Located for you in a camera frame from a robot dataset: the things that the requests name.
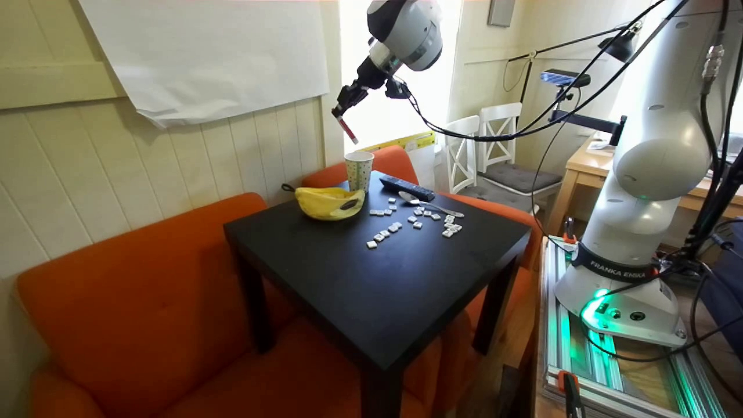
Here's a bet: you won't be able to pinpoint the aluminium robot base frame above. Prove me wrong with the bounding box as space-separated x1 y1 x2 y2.
541 240 743 418

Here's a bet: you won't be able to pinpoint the white paper sheet on wall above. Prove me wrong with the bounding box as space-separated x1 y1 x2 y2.
78 0 332 130

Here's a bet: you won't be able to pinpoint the wooden desk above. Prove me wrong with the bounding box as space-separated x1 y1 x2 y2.
543 146 743 234

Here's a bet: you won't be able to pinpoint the scattered domino tiles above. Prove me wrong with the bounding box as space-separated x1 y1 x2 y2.
397 191 468 220

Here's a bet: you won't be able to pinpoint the orange black clamp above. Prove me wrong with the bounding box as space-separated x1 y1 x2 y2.
556 368 586 418

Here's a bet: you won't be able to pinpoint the orange sofa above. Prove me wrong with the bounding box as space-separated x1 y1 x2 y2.
15 146 549 418

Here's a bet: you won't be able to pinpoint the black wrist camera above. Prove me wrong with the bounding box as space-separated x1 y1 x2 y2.
385 77 414 101

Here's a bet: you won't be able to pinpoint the black desk lamp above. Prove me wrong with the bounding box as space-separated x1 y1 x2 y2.
507 22 647 64

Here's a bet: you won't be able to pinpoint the camera on stand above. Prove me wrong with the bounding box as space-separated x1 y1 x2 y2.
540 68 622 135

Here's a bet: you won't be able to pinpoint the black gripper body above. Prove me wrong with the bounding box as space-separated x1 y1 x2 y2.
339 57 394 106

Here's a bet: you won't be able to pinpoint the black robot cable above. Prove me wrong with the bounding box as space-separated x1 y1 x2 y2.
402 0 693 146

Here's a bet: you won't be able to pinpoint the black remote control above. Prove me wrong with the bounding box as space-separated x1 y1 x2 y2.
380 175 437 204

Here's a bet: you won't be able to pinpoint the yellow banana-shaped bowl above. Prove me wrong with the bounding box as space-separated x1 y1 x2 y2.
280 180 368 225

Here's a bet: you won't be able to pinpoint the orange marker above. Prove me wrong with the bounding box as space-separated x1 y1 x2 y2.
339 114 362 146

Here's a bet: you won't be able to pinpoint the black side table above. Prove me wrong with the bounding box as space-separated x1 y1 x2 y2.
224 170 536 418

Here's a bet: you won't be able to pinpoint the white dotted paper cup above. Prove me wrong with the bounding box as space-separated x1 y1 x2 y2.
345 151 376 192

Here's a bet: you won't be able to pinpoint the white wooden chair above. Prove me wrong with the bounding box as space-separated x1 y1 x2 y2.
445 114 484 194
478 101 565 194

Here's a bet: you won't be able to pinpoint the small wall frame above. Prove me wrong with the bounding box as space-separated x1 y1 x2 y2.
485 0 515 29

